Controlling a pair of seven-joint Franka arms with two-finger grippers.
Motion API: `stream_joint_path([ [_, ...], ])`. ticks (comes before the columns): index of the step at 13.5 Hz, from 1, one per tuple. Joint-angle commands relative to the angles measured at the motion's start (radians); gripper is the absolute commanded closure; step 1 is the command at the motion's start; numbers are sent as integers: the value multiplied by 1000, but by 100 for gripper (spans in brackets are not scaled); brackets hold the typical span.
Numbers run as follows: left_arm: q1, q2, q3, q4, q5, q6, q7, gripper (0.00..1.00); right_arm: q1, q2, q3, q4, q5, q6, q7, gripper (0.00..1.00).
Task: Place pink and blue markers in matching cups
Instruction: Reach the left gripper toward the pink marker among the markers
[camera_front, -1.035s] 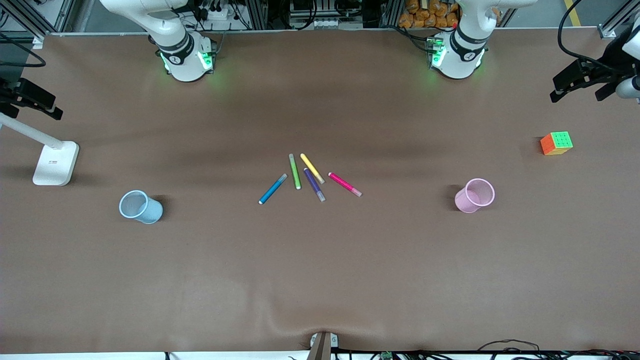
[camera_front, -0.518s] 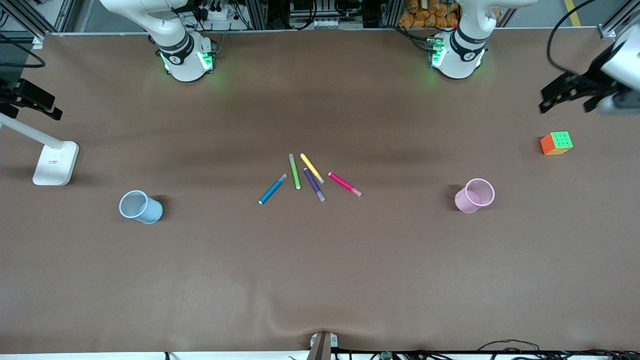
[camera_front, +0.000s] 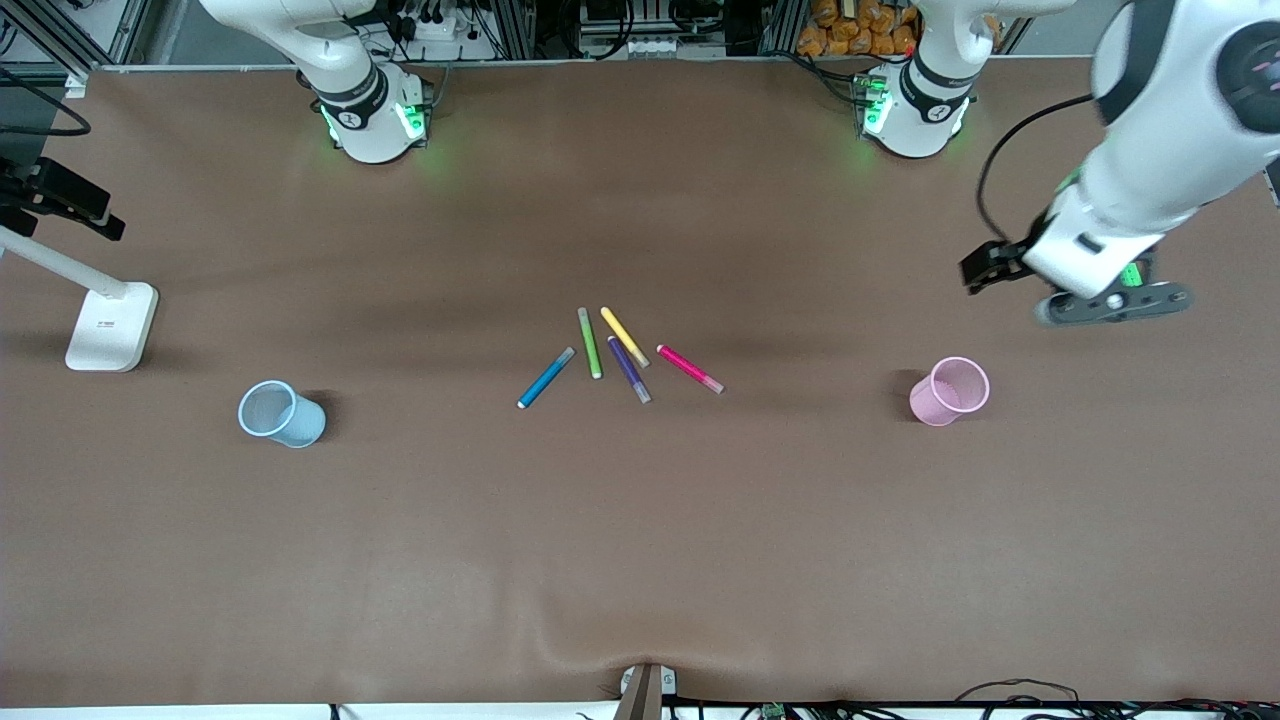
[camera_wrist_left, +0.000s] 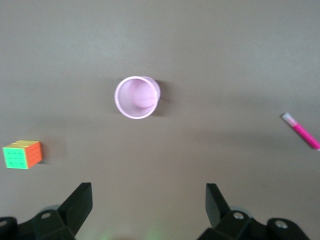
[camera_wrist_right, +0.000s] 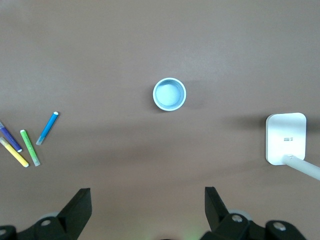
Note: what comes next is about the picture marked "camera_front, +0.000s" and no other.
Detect pink marker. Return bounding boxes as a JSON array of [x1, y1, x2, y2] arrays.
[[656, 344, 725, 395]]

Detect blue marker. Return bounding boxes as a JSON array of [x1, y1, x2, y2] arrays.
[[516, 346, 577, 410]]

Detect white desk lamp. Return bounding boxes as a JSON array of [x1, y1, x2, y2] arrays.
[[0, 222, 160, 373]]

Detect pink mesh cup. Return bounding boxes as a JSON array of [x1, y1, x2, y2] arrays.
[[909, 356, 992, 428]]

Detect orange snack packets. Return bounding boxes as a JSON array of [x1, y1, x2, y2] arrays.
[[796, 0, 921, 57]]

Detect blue mesh cup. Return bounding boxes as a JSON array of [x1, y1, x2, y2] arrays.
[[237, 379, 328, 449]]

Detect yellow marker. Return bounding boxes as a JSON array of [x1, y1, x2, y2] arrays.
[[600, 306, 651, 369]]

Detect purple marker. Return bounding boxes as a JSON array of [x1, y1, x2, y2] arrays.
[[607, 336, 653, 405]]

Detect white power strip with plugs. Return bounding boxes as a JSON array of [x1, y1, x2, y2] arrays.
[[395, 8, 473, 47]]

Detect green marker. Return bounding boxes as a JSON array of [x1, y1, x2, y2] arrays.
[[577, 307, 604, 380]]

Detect brown table mat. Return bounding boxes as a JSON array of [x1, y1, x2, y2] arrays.
[[0, 58, 1280, 706]]

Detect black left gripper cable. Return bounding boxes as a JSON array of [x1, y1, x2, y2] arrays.
[[976, 94, 1096, 246]]

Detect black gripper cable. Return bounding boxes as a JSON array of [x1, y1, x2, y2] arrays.
[[976, 94, 1096, 246], [0, 66, 93, 137]]

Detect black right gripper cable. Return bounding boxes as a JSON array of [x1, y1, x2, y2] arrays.
[[0, 66, 93, 137]]

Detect aluminium frame profile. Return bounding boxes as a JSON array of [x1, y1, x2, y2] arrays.
[[0, 0, 151, 79]]

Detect black cable bundle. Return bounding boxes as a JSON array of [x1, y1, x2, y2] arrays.
[[955, 678, 1280, 720]]

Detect brown camera mount post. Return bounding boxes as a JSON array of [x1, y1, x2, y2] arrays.
[[612, 662, 679, 720]]

